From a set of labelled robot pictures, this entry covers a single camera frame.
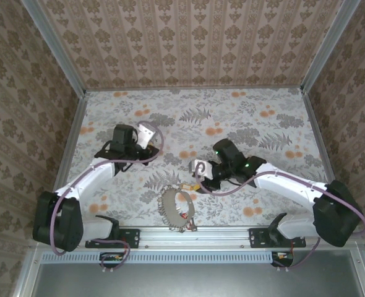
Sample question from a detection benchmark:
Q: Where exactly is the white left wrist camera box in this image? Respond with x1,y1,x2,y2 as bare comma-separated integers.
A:
137,122,157,149

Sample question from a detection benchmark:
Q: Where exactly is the grey metal sheet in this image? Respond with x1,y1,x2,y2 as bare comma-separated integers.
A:
33,262,364,297

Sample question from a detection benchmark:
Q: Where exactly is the black cable connector box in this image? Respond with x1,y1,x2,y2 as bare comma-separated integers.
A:
271,251,294,267
99,252,128,269

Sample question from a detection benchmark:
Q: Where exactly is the grey slotted cable duct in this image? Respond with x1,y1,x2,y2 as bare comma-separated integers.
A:
41,251,275,264

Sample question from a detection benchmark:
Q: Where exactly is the aluminium side rail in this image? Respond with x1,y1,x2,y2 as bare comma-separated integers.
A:
54,92,89,192
303,89,338,186

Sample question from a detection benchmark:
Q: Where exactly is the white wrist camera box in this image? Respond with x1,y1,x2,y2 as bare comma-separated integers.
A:
137,122,157,149
189,158,215,181

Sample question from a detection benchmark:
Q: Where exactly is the aluminium corner post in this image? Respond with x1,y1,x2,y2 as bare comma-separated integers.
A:
21,0,87,96
300,0,364,94

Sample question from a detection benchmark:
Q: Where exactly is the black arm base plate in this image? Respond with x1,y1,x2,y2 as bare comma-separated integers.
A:
249,228,307,249
85,228,140,249

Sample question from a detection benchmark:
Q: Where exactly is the aluminium front rail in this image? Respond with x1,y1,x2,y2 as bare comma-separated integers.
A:
30,225,365,248

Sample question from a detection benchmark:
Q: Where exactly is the metal keyring band with rings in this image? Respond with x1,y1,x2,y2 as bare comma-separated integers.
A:
157,184,199,233

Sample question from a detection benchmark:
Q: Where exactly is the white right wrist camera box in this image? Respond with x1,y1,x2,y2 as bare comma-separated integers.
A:
189,158,215,181

